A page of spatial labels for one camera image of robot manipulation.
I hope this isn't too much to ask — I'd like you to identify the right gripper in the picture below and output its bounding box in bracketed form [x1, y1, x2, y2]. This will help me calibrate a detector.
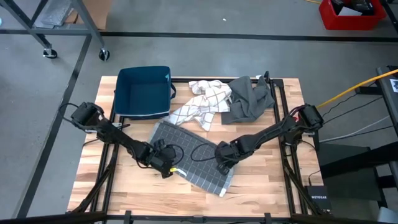
[216, 141, 240, 175]

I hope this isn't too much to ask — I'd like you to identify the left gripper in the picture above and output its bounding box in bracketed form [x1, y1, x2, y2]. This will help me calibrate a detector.
[146, 144, 177, 179]

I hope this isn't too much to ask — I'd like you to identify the dark grey checked towel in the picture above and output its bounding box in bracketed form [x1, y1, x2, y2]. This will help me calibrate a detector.
[148, 120, 234, 197]

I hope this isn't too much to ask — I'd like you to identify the white red-checked towel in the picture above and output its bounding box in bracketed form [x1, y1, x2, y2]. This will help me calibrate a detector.
[163, 79, 233, 132]

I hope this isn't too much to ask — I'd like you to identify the plain dark grey towel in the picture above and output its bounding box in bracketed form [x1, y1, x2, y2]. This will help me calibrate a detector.
[220, 75, 276, 125]

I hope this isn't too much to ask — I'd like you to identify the black metal stand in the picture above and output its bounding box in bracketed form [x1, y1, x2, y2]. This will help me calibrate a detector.
[317, 141, 398, 206]

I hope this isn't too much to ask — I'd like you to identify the black cart caster wheel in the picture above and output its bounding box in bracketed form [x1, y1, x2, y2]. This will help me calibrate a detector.
[42, 48, 58, 60]
[98, 48, 111, 62]

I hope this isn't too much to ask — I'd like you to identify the light grey box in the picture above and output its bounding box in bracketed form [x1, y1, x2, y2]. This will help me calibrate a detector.
[377, 207, 398, 224]

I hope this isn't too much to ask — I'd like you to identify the brown cardboard box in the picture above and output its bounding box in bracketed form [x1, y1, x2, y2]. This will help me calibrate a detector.
[64, 0, 113, 31]

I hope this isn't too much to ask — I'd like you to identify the red plastic crate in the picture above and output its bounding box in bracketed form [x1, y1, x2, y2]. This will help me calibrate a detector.
[318, 0, 388, 31]

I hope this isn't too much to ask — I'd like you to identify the grey flat slab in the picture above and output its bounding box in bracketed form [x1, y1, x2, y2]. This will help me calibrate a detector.
[34, 0, 74, 29]

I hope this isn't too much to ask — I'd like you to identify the white paper sheet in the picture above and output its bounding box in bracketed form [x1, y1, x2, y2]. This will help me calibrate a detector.
[337, 6, 363, 17]

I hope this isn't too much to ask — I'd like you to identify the black electronic device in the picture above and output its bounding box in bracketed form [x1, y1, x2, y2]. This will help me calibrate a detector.
[330, 0, 376, 16]

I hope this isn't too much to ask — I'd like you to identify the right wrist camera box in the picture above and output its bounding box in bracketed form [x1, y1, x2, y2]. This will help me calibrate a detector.
[217, 141, 233, 153]

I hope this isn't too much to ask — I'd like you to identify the black camera cable loop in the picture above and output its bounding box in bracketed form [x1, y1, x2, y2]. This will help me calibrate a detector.
[190, 142, 220, 162]
[166, 143, 185, 166]

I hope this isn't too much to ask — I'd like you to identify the black arm base cable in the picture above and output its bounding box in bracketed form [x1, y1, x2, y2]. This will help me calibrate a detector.
[82, 138, 103, 147]

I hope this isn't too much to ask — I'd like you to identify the black Netgear network switch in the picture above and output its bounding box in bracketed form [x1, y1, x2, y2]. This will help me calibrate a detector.
[304, 185, 332, 215]

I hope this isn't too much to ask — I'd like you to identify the grey floor cable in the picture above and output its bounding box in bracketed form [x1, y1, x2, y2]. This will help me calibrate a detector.
[319, 115, 391, 143]

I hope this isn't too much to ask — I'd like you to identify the black floor cable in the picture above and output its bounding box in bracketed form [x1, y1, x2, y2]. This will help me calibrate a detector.
[322, 81, 379, 119]
[322, 96, 385, 125]

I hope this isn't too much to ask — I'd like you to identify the yellow cable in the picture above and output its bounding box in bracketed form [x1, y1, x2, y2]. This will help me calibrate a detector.
[317, 68, 398, 109]

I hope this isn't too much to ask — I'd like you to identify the grey metal cart frame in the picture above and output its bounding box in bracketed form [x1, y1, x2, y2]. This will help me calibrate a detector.
[0, 0, 111, 62]

